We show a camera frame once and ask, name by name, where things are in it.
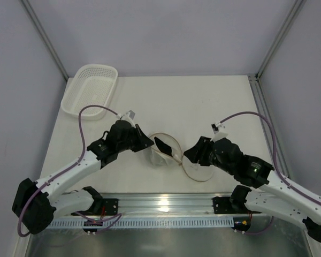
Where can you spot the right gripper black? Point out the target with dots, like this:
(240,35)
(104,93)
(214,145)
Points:
(199,151)

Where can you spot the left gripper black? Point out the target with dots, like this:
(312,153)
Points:
(140,136)

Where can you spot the black bra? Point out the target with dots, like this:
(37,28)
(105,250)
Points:
(162,147)

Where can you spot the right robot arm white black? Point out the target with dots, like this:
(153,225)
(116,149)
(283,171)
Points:
(261,189)

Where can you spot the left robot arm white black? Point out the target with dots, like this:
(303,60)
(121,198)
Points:
(38,203)

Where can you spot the white perforated plastic basket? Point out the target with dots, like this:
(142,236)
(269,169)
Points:
(93,84)

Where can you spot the right controller board black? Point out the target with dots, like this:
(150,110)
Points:
(241,224)

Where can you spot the controller board black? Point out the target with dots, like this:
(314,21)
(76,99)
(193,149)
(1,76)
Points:
(93,226)
(241,224)

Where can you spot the left controller board black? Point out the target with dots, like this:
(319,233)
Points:
(93,226)

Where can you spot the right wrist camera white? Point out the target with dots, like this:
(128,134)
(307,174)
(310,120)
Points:
(219,131)

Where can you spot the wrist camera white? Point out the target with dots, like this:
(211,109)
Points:
(128,116)
(219,131)

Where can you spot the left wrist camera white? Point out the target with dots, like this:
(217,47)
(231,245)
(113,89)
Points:
(128,116)

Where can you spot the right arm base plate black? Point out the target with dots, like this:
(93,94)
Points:
(226,205)

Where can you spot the aluminium mounting rail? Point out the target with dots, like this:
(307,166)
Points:
(163,204)

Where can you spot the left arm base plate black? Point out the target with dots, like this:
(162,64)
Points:
(108,207)

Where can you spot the slotted cable duct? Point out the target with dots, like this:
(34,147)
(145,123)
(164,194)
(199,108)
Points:
(148,223)

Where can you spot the aluminium frame post left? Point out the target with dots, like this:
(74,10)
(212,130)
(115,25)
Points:
(28,8)

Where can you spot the aluminium frame post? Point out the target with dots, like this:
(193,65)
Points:
(285,27)
(28,8)

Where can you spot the aluminium frame post right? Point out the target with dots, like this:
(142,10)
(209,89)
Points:
(285,27)

